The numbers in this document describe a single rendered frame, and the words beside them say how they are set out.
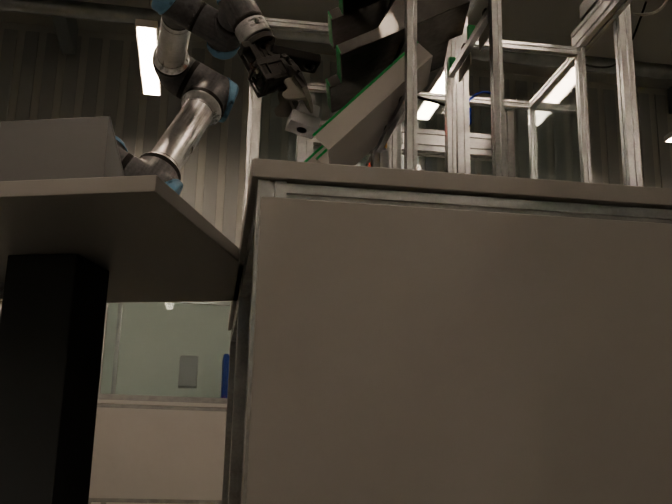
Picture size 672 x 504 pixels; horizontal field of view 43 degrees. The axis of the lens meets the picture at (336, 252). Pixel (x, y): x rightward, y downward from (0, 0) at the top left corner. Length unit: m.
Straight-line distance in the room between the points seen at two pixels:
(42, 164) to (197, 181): 8.57
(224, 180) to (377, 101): 8.84
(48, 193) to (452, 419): 0.75
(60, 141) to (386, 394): 0.97
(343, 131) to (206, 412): 5.39
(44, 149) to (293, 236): 0.79
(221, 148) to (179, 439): 4.70
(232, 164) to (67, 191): 9.07
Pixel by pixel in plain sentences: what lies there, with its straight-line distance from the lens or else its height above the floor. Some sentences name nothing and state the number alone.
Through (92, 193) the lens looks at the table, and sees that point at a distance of 1.46.
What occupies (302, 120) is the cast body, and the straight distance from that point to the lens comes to 1.83.
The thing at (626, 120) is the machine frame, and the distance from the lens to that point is 3.16.
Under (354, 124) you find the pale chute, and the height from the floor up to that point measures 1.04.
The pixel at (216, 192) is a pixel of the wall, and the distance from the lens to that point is 10.39.
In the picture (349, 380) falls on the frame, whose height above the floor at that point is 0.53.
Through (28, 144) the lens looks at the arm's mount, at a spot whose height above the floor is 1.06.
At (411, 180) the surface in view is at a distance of 1.34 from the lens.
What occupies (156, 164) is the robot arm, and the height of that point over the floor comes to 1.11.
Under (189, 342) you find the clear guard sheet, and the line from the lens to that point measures 6.97.
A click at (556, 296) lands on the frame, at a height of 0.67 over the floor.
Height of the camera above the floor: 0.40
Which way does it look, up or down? 14 degrees up
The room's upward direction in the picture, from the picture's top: 1 degrees clockwise
